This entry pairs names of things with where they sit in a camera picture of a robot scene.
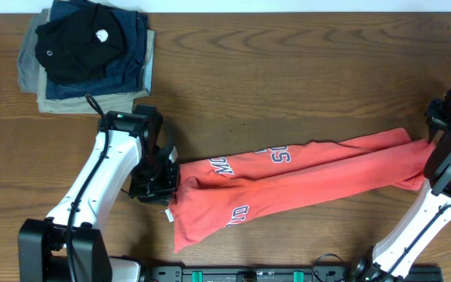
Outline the red printed t-shirt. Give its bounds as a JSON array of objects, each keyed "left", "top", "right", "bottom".
[{"left": 168, "top": 128, "right": 435, "bottom": 252}]

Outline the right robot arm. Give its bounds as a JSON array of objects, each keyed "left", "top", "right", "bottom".
[{"left": 346, "top": 87, "right": 451, "bottom": 281}]

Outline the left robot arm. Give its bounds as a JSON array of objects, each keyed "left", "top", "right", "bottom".
[{"left": 18, "top": 105, "right": 180, "bottom": 281}]

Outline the beige folded garment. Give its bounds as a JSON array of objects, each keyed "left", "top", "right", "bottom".
[{"left": 37, "top": 30, "right": 156, "bottom": 114}]

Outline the navy folded garment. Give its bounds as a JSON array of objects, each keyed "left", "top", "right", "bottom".
[{"left": 45, "top": 1, "right": 148, "bottom": 99}]

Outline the light blue folded garment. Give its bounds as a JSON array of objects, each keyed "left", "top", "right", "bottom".
[{"left": 142, "top": 52, "right": 154, "bottom": 96}]

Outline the black folded garment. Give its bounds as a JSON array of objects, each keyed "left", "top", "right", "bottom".
[{"left": 35, "top": 4, "right": 125, "bottom": 84}]

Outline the left black cable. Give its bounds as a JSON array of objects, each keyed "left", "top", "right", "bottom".
[{"left": 64, "top": 92, "right": 111, "bottom": 282}]

